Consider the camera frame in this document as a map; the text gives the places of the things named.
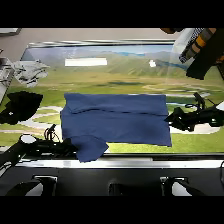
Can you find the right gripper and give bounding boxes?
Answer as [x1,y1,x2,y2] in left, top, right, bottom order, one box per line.
[165,106,193,132]

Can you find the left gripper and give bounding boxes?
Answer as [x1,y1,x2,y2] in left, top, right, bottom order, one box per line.
[57,137,80,158]

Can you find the blue T-shirt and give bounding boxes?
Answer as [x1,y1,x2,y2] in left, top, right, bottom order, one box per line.
[59,92,173,164]

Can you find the white garment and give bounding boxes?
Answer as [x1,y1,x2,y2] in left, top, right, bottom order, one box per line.
[172,28,195,56]

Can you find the striped garment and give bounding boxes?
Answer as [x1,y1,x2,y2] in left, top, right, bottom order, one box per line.
[178,28,218,64]

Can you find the grey garment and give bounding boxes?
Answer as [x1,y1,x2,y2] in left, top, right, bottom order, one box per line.
[12,59,51,89]

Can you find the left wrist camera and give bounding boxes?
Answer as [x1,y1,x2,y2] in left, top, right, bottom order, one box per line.
[43,123,58,142]

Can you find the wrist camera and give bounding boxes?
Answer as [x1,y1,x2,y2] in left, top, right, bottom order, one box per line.
[185,92,208,112]
[43,123,58,142]

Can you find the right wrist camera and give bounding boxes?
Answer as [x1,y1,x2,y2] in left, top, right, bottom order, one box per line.
[185,92,208,112]

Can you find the silver frame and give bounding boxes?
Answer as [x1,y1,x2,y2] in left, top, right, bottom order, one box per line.
[0,153,224,197]

